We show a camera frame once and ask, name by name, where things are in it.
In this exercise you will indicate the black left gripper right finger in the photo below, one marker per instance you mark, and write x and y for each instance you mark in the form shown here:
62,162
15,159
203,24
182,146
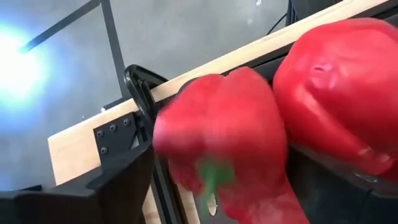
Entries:
342,202

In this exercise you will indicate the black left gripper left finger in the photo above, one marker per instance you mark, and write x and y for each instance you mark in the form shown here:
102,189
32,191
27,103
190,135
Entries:
77,205

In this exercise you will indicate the red bell pepper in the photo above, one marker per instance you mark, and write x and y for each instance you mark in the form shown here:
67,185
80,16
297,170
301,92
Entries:
224,124
342,93

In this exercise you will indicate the grey plastic basket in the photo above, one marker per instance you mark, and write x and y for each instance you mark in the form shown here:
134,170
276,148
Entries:
136,81

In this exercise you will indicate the black screwed corner bracket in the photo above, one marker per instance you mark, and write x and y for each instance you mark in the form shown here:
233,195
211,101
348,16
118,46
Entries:
116,140

